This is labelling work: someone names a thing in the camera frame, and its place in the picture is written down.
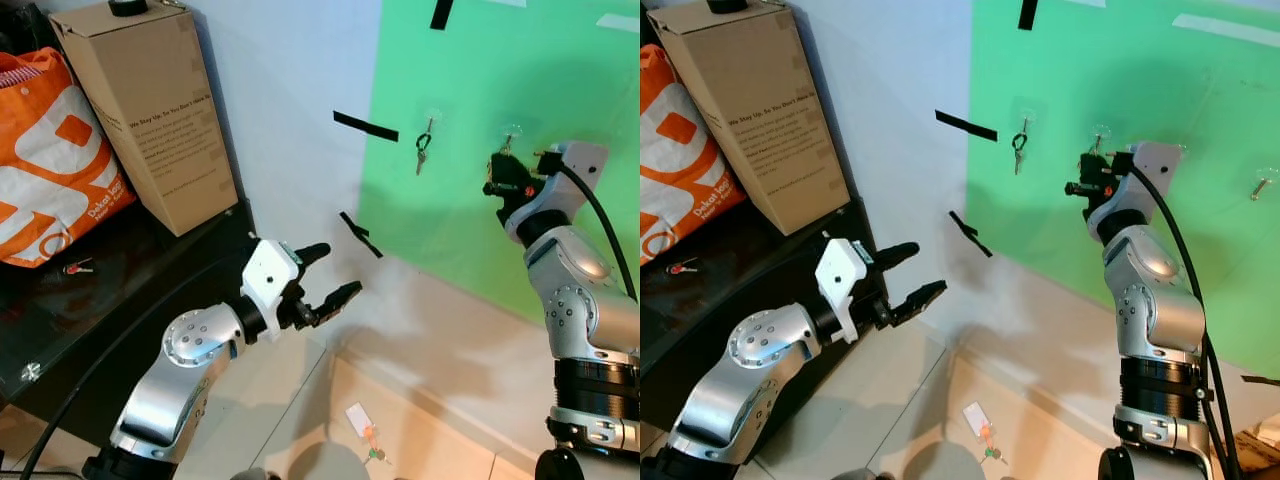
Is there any crooked black tape strip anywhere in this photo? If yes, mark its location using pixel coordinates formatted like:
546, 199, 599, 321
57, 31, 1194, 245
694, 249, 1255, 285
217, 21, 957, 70
948, 210, 994, 259
339, 211, 384, 259

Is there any long black tape strip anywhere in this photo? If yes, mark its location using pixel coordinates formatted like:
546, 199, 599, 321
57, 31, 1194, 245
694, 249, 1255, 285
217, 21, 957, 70
333, 111, 400, 142
935, 109, 999, 142

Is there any black glossy table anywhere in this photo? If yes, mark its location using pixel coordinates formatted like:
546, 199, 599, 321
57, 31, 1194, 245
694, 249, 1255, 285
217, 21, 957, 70
0, 198, 263, 447
640, 198, 873, 441

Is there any orange and white shopping bag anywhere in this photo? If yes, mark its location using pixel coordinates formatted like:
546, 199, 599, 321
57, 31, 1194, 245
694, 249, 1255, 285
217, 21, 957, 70
640, 42, 747, 267
0, 46, 137, 270

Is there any tall brown cardboard box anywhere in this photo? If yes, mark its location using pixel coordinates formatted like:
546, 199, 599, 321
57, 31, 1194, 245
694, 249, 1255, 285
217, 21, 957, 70
645, 0, 852, 237
49, 0, 242, 237

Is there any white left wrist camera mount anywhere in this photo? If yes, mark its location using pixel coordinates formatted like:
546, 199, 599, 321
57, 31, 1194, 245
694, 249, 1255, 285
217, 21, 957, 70
241, 238, 304, 317
815, 238, 878, 344

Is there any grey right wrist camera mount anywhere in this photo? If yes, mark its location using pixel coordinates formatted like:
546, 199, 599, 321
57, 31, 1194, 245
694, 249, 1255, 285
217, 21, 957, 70
1086, 140, 1187, 241
505, 140, 610, 243

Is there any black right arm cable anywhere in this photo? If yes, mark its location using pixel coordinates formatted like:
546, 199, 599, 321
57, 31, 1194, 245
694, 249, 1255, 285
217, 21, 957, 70
1130, 164, 1243, 480
553, 163, 641, 303

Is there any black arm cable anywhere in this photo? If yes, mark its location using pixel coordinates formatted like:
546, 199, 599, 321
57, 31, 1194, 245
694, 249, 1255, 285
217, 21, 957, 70
18, 310, 181, 480
553, 163, 641, 303
1130, 164, 1243, 480

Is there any green wall sheet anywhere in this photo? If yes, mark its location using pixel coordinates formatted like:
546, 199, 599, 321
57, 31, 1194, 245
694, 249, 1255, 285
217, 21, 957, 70
964, 0, 1280, 383
357, 0, 641, 327

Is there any orange and green keychain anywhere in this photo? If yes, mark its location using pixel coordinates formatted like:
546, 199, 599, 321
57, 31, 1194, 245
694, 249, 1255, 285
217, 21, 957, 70
979, 425, 1010, 467
361, 425, 394, 467

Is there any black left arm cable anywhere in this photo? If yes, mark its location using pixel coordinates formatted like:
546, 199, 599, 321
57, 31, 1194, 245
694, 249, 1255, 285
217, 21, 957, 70
18, 310, 181, 480

